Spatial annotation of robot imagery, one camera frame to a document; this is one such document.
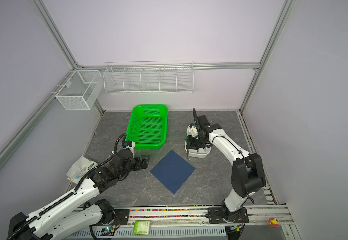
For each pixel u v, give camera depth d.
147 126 1.12
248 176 0.45
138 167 0.69
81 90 0.99
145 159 0.70
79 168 0.84
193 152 0.91
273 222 0.68
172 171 0.89
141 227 0.69
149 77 0.99
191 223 0.74
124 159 0.58
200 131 0.63
